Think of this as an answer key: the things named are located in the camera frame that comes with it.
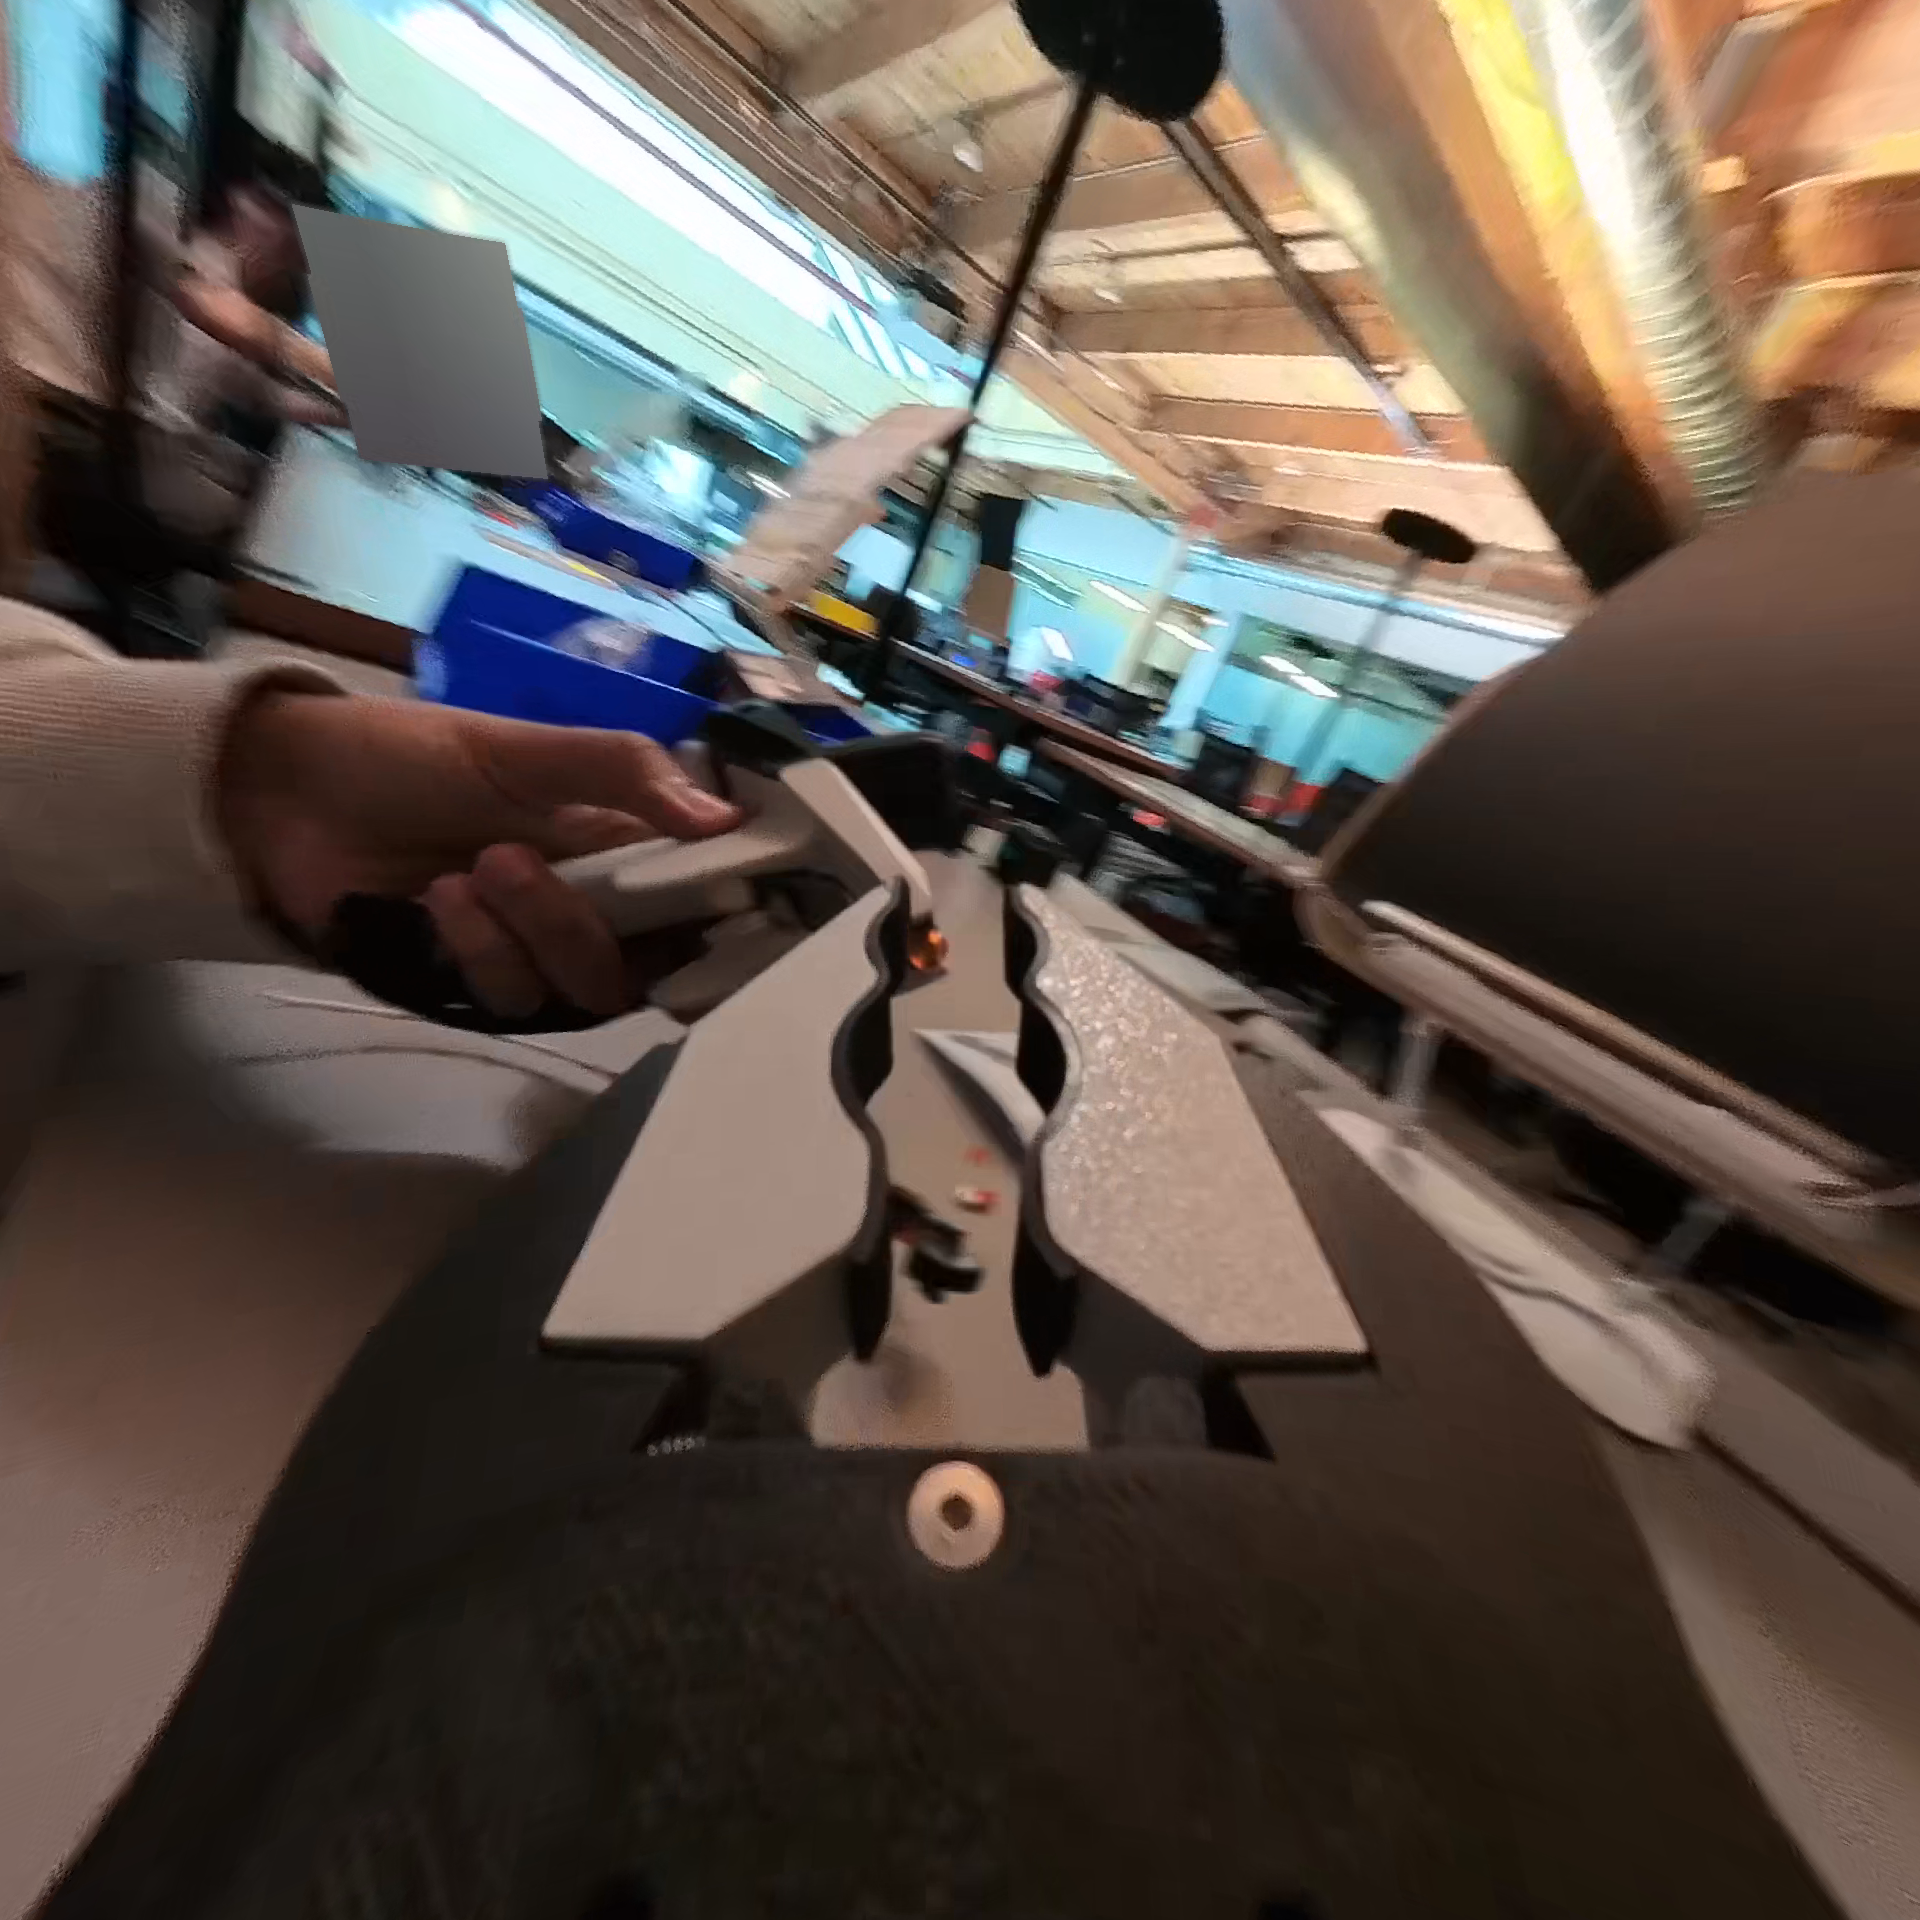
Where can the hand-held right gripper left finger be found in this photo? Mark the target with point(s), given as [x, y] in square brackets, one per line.
[733, 1172]

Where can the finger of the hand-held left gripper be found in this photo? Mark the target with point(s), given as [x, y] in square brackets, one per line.
[855, 827]

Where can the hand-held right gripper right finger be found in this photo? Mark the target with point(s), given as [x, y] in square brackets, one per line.
[1184, 1172]

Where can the orange round lego stud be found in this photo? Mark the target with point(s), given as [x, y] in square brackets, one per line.
[925, 944]

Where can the person's left forearm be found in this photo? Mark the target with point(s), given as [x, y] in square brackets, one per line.
[120, 781]

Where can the small black lego piece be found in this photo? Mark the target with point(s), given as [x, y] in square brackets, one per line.
[933, 1254]

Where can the lego instruction booklet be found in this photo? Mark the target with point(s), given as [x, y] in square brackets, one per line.
[983, 1072]

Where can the person's left hand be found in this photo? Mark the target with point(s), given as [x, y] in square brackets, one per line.
[421, 781]

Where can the black pole stand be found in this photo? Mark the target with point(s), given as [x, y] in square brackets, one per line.
[1035, 225]

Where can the silver ventilation duct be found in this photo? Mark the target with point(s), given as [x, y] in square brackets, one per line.
[1650, 225]

